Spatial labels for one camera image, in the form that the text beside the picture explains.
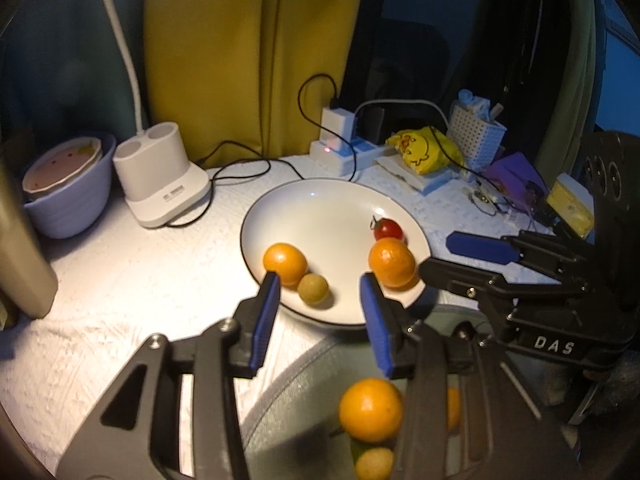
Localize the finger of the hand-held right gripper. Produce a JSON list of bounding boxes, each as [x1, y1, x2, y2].
[[418, 257, 591, 311], [446, 230, 593, 286]]

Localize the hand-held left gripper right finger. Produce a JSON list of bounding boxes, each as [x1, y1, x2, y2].
[[359, 271, 586, 480]]

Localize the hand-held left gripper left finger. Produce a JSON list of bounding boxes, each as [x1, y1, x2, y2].
[[55, 271, 281, 480]]

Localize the tan longan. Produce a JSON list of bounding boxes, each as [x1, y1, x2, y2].
[[355, 447, 396, 480], [297, 273, 330, 307]]

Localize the large orange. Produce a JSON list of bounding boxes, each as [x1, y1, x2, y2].
[[368, 237, 417, 289], [339, 378, 405, 444]]

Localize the small orange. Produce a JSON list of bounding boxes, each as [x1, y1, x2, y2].
[[263, 243, 308, 287], [446, 387, 462, 433]]

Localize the red cherry tomato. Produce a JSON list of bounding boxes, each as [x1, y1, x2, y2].
[[370, 215, 405, 242]]

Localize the grey round tray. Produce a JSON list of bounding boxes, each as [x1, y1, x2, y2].
[[239, 304, 581, 480]]

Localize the white plate with dark rim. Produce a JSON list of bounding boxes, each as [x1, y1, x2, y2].
[[240, 178, 431, 328]]

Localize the yellow tissue box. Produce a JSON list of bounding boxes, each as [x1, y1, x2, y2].
[[545, 172, 596, 238]]

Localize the white flat packet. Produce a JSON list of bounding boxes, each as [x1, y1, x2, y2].
[[376, 156, 458, 196]]

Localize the purple cloth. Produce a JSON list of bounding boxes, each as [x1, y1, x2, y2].
[[482, 154, 548, 211]]

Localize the yellow duck print bag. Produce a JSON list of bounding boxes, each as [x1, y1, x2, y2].
[[385, 126, 473, 176]]

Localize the white plastic basket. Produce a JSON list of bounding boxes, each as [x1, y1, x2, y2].
[[446, 100, 507, 170]]

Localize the small packets in basket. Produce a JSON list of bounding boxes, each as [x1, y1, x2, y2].
[[457, 89, 503, 122]]

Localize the white textured tablecloth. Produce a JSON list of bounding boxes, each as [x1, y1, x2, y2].
[[0, 152, 566, 480]]

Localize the white power strip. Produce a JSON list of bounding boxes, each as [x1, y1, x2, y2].
[[309, 137, 388, 175]]

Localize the black plug adapter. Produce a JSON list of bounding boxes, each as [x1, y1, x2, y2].
[[369, 106, 387, 143]]

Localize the white desk lamp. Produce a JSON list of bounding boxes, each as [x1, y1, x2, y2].
[[95, 0, 212, 229]]

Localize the white charger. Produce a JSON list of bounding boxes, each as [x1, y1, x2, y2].
[[320, 106, 357, 148]]

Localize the olive hanging cloth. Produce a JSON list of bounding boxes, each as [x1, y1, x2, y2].
[[540, 0, 608, 171]]

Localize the light purple bowl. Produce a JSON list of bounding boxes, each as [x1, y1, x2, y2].
[[22, 133, 117, 239]]

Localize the stainless steel tumbler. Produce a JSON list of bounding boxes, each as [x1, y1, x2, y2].
[[0, 160, 58, 321]]

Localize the white patterned bowl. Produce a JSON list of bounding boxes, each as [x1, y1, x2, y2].
[[22, 136, 103, 201]]

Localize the yellow curtain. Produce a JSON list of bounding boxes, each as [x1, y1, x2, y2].
[[143, 0, 371, 171]]

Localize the dark curtain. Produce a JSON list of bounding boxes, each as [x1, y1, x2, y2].
[[0, 0, 151, 161]]

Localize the metal key ring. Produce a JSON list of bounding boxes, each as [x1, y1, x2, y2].
[[467, 185, 507, 217]]

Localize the thin black cable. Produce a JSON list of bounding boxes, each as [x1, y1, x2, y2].
[[429, 126, 503, 201]]

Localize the black lamp cable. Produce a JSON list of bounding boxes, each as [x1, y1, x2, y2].
[[165, 141, 307, 228]]

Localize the white cable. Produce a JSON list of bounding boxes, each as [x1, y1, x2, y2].
[[356, 99, 451, 137]]

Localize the black charger cable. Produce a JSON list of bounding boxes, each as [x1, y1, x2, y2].
[[298, 74, 359, 182]]

